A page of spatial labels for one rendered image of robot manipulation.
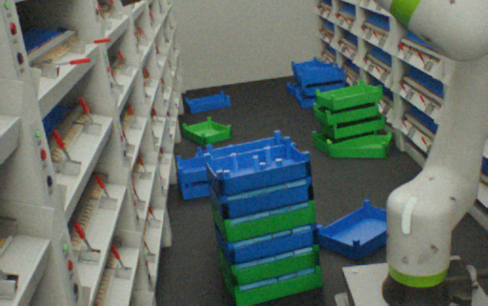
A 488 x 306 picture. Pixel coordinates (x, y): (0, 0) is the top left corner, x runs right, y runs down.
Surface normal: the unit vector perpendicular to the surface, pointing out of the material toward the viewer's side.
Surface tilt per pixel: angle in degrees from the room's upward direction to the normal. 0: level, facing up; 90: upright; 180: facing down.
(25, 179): 90
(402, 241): 91
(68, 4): 90
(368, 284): 5
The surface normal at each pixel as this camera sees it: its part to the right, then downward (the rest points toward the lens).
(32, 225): 0.07, 0.30
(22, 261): 0.20, -0.94
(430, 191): 0.02, -0.90
